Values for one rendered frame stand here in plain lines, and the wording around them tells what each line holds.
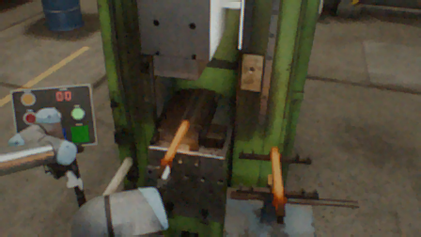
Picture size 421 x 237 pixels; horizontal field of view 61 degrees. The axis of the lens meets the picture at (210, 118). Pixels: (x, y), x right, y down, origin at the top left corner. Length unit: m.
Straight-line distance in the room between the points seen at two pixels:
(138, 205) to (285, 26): 0.97
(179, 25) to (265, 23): 0.36
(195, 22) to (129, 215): 0.81
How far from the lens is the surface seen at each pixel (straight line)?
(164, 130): 1.73
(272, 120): 1.76
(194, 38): 1.46
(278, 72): 1.63
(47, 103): 1.75
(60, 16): 6.13
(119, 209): 0.94
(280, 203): 1.34
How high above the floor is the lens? 1.97
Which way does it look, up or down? 33 degrees down
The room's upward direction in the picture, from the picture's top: 2 degrees clockwise
